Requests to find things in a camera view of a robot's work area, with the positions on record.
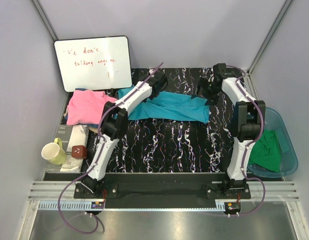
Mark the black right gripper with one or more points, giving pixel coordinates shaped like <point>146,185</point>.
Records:
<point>203,83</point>

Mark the teal t shirt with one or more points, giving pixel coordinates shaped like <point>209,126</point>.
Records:
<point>172,106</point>

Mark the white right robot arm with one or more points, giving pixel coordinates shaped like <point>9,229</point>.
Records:
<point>246,125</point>

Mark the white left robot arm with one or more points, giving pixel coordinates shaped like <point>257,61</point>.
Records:
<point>113,126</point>

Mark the white dry erase board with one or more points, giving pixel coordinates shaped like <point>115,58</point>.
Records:
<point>99,63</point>

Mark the teal plastic basin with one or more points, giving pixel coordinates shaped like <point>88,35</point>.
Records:
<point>289,161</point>

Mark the pink folded t shirt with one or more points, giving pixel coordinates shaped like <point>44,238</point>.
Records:
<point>87,106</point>

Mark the beige folded t shirt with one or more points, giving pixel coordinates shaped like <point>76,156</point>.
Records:
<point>93,129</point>

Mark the green t shirt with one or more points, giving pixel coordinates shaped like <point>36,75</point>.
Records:
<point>266,152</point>

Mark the black white manual booklet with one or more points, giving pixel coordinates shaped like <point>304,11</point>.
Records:
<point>71,135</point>

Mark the brown cube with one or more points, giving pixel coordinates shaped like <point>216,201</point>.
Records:
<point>79,152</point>

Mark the yellow green mug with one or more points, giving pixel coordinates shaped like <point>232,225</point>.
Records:
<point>54,153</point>

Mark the aluminium frame rail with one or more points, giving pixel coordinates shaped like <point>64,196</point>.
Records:
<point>271,191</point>

